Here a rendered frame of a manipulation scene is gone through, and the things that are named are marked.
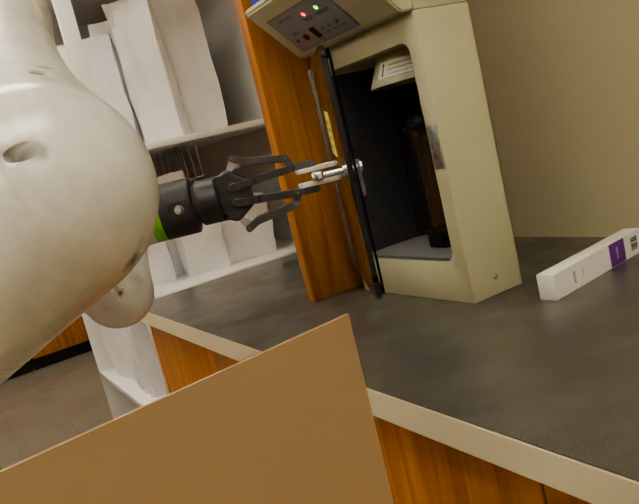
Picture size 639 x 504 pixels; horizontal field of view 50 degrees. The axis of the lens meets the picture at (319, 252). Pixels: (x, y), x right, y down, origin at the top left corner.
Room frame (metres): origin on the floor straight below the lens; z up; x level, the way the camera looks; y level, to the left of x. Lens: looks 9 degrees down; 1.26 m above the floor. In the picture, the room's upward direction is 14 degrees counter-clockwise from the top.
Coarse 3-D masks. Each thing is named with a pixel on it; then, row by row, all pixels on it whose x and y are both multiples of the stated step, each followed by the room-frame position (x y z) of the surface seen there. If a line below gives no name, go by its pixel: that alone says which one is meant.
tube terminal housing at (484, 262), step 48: (432, 0) 1.09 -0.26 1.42; (336, 48) 1.27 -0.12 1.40; (384, 48) 1.15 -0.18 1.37; (432, 48) 1.09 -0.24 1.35; (432, 96) 1.08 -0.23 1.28; (480, 96) 1.12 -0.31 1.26; (480, 144) 1.11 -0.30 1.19; (480, 192) 1.10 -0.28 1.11; (480, 240) 1.09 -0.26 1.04; (384, 288) 1.29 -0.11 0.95; (432, 288) 1.16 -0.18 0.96; (480, 288) 1.08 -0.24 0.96
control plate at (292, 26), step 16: (304, 0) 1.16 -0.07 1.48; (320, 0) 1.14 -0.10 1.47; (288, 16) 1.23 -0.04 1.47; (320, 16) 1.18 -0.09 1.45; (336, 16) 1.16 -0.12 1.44; (288, 32) 1.27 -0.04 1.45; (304, 32) 1.25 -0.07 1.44; (320, 32) 1.22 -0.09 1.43; (336, 32) 1.20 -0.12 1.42; (304, 48) 1.30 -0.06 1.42
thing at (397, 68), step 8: (400, 48) 1.19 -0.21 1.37; (384, 56) 1.21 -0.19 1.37; (392, 56) 1.19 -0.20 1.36; (400, 56) 1.18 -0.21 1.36; (408, 56) 1.18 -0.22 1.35; (376, 64) 1.24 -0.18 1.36; (384, 64) 1.20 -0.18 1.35; (392, 64) 1.19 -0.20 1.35; (400, 64) 1.18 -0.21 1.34; (408, 64) 1.17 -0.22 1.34; (376, 72) 1.23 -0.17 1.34; (384, 72) 1.20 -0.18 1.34; (392, 72) 1.19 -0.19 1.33; (400, 72) 1.17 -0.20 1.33; (408, 72) 1.17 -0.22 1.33; (376, 80) 1.22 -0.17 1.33; (384, 80) 1.20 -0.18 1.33; (392, 80) 1.18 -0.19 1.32; (400, 80) 1.17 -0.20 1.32; (408, 80) 1.33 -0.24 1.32; (376, 88) 1.22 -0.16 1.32; (384, 88) 1.31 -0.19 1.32
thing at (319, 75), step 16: (320, 48) 1.04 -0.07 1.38; (320, 64) 1.08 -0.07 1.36; (320, 80) 1.15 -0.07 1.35; (320, 96) 1.23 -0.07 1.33; (320, 112) 1.32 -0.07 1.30; (336, 112) 1.04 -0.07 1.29; (336, 128) 1.06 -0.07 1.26; (336, 144) 1.13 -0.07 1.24; (336, 160) 1.21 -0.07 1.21; (352, 176) 1.04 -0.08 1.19; (352, 192) 1.04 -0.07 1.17; (352, 208) 1.11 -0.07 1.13; (352, 224) 1.18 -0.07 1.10; (352, 240) 1.27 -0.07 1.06; (368, 240) 1.04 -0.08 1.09; (368, 256) 1.04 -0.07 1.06; (368, 272) 1.09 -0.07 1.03
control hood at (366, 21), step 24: (264, 0) 1.23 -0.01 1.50; (288, 0) 1.19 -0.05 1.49; (336, 0) 1.12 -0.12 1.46; (360, 0) 1.09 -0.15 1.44; (384, 0) 1.06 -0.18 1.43; (408, 0) 1.07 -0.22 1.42; (264, 24) 1.29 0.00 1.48; (360, 24) 1.14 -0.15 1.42; (288, 48) 1.33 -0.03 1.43; (312, 48) 1.29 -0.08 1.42
